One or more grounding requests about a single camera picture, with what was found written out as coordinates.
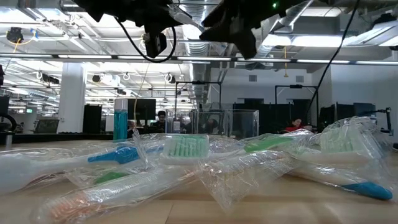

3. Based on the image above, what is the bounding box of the blue grip toothbrush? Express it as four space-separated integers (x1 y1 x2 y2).
0 136 165 196

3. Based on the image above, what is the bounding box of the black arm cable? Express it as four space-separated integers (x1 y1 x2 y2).
305 0 362 118
114 16 178 64

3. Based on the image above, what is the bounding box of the overhead light bar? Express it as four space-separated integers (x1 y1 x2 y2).
0 53 398 65

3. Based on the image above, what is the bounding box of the blue handle end toothbrush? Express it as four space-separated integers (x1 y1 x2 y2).
289 164 394 202

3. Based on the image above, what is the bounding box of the green bristle white toothbrush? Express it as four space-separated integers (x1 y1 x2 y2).
306 116 388 175

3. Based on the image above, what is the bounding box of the black ceiling camera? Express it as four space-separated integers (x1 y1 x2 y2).
5 26 25 44

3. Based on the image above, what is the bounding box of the grey metal post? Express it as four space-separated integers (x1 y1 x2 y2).
4 132 14 151

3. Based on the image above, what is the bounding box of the yellow hanging cable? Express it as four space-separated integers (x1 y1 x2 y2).
282 45 289 78

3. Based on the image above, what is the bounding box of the white building column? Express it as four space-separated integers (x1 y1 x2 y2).
57 62 87 134

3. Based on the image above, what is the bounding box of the black room partition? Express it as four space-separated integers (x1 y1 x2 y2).
82 104 103 134

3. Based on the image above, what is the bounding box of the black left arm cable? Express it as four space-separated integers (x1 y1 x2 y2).
114 16 178 64

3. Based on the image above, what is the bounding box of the green handle wrapped toothbrush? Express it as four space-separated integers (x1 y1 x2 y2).
67 164 162 189

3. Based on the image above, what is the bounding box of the black divider screen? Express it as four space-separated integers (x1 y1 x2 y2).
233 98 313 139

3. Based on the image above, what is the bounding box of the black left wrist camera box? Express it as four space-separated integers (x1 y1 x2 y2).
143 26 169 59

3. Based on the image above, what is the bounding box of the person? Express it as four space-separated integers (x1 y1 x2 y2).
151 110 168 134
283 118 313 134
201 118 220 135

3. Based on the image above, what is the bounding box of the black metal frame stand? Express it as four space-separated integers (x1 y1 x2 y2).
274 84 319 125

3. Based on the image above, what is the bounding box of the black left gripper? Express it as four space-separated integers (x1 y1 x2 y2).
118 0 185 32

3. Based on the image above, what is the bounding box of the clear acrylic organizer box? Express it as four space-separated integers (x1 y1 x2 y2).
165 108 260 141

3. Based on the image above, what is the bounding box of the black desk monitor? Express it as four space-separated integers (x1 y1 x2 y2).
127 98 157 121

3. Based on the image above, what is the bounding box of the teal mouthwash bottle white cap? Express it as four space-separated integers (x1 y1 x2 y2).
113 98 129 141

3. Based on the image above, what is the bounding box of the dark monitor group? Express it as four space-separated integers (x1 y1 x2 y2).
318 102 377 133

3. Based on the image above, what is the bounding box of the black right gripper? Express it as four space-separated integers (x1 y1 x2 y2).
198 0 289 60

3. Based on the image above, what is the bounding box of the black curved hose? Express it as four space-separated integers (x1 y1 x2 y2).
0 113 18 134

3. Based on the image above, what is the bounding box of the slanted silver ceiling duct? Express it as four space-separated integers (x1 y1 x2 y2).
257 0 315 58

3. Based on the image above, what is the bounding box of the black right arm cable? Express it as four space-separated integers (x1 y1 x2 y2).
305 0 362 118

